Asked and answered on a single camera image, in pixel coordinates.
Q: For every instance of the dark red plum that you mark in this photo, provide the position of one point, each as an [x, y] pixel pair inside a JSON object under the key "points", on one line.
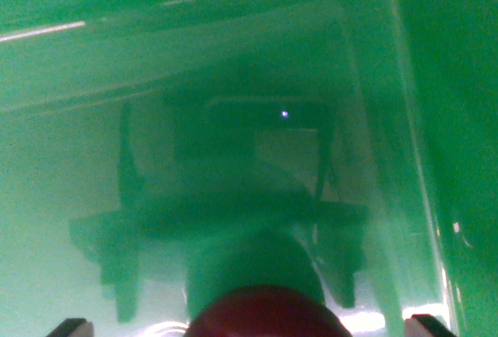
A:
{"points": [[268, 313]]}

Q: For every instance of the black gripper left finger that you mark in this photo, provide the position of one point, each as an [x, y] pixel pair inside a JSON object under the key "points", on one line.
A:
{"points": [[72, 329]]}

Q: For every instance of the green plastic bin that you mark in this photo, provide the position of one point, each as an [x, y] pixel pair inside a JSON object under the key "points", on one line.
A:
{"points": [[78, 119]]}

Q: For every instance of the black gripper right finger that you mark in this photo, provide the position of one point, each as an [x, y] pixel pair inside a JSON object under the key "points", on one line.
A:
{"points": [[426, 327]]}

